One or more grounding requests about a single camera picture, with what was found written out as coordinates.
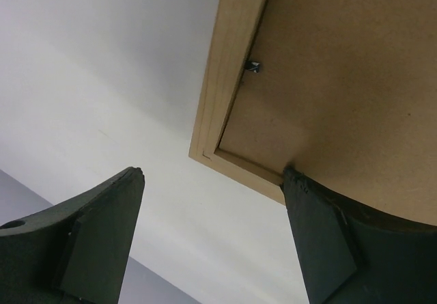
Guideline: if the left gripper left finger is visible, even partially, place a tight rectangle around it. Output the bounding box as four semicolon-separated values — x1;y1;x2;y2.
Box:
1;167;144;303

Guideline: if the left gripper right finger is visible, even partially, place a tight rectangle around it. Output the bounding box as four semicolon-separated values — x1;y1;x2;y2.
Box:
281;166;436;303

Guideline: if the wooden picture frame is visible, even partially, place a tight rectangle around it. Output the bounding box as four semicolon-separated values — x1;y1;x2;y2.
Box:
189;0;436;225

